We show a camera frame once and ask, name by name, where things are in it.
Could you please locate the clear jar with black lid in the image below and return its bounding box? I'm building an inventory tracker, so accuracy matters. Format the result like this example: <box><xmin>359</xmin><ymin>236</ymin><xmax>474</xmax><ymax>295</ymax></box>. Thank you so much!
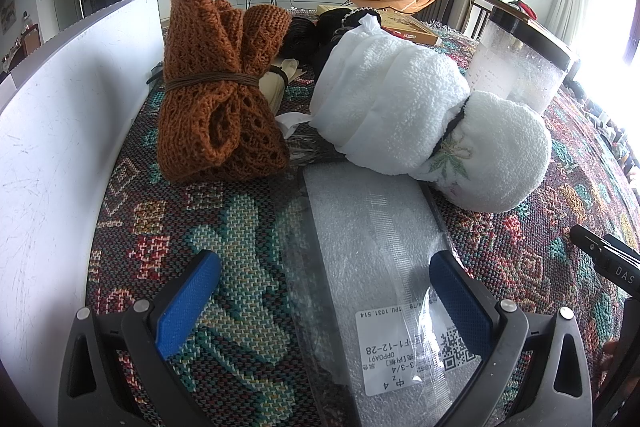
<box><xmin>467</xmin><ymin>5</ymin><xmax>581</xmax><ymax>115</ymax></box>

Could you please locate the dark wooden table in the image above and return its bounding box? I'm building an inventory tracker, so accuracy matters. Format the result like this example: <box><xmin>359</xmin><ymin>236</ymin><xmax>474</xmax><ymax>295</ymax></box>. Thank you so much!
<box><xmin>467</xmin><ymin>0</ymin><xmax>566</xmax><ymax>42</ymax></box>

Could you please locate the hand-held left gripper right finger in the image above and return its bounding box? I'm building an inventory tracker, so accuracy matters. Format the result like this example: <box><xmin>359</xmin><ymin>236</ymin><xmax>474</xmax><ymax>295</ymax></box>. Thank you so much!
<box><xmin>429</xmin><ymin>251</ymin><xmax>593</xmax><ymax>427</ymax></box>

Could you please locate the flat yellow box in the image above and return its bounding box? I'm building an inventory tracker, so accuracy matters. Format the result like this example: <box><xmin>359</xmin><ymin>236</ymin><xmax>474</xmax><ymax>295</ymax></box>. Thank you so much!
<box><xmin>316</xmin><ymin>4</ymin><xmax>443</xmax><ymax>46</ymax></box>

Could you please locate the colourful patterned blanket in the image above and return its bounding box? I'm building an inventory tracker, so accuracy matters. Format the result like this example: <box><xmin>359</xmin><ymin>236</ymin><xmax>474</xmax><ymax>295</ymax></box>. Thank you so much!
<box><xmin>87</xmin><ymin>4</ymin><xmax>640</xmax><ymax>427</ymax></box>

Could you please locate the white towel bundle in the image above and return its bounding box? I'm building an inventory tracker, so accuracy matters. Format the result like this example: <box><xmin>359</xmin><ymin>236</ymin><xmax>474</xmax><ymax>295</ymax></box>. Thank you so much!
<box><xmin>309</xmin><ymin>14</ymin><xmax>553</xmax><ymax>212</ymax></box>

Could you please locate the wooden dining chair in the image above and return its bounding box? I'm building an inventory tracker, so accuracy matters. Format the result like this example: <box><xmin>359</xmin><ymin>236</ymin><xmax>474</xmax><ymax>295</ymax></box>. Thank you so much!
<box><xmin>20</xmin><ymin>24</ymin><xmax>42</xmax><ymax>58</ymax></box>

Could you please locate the white-walled cardboard box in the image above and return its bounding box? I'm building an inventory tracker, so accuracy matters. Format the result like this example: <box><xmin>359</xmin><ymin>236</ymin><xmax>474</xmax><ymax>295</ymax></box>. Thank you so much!
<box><xmin>0</xmin><ymin>0</ymin><xmax>166</xmax><ymax>388</ymax></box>

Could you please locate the black mesh hair accessory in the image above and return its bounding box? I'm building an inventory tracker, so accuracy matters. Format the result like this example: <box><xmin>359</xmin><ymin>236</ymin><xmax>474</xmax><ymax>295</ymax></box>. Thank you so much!
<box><xmin>280</xmin><ymin>9</ymin><xmax>351</xmax><ymax>80</ymax></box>

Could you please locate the beige cloth bundle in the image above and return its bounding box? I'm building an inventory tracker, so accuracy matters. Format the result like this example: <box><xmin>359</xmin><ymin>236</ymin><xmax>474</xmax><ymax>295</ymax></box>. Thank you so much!
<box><xmin>260</xmin><ymin>58</ymin><xmax>301</xmax><ymax>112</ymax></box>

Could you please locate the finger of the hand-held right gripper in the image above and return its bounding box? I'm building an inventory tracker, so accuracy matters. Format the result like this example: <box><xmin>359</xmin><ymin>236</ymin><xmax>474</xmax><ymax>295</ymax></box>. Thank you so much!
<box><xmin>570</xmin><ymin>223</ymin><xmax>640</xmax><ymax>300</ymax></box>

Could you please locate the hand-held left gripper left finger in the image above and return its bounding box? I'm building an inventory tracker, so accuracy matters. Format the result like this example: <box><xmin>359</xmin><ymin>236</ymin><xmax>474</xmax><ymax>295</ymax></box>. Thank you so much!
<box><xmin>57</xmin><ymin>250</ymin><xmax>223</xmax><ymax>427</ymax></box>

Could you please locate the clear foam-lined plastic packet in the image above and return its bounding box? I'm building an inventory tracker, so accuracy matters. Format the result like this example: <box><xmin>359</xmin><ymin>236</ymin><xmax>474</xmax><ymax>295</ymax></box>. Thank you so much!
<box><xmin>277</xmin><ymin>164</ymin><xmax>501</xmax><ymax>427</ymax></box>

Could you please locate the brown knitted scarf bundle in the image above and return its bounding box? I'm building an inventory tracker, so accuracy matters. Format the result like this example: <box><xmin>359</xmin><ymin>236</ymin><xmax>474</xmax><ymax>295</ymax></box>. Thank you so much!
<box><xmin>157</xmin><ymin>0</ymin><xmax>293</xmax><ymax>184</ymax></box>

